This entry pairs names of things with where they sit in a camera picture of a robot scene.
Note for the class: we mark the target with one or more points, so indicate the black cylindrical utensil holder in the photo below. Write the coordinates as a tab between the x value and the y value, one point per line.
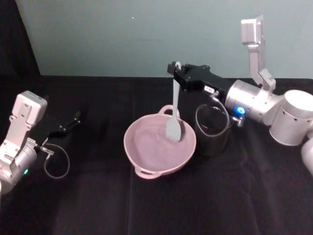
212	144

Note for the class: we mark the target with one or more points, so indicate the black curtain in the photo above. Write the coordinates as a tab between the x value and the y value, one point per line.
12	36

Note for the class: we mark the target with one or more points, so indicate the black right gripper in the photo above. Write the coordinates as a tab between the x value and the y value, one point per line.
205	78

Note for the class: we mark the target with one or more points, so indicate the black table cloth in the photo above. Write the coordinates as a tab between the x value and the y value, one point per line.
220	195

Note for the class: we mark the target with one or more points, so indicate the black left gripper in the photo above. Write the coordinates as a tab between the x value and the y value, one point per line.
45	127

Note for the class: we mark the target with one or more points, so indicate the grey silicone spatula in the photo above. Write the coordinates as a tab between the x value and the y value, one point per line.
173	127

